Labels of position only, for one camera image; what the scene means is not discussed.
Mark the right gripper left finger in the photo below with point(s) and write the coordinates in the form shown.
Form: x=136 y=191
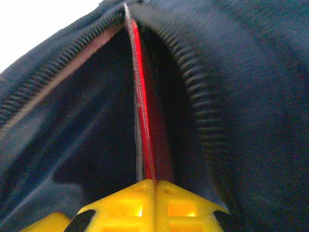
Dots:
x=120 y=212

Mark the red box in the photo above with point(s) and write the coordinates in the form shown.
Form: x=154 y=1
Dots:
x=144 y=120

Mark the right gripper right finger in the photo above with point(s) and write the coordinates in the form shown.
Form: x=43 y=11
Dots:
x=183 y=212

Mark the navy blue backpack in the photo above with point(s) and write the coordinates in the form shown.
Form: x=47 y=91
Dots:
x=241 y=96

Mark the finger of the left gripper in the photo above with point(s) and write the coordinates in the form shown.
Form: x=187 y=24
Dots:
x=46 y=223

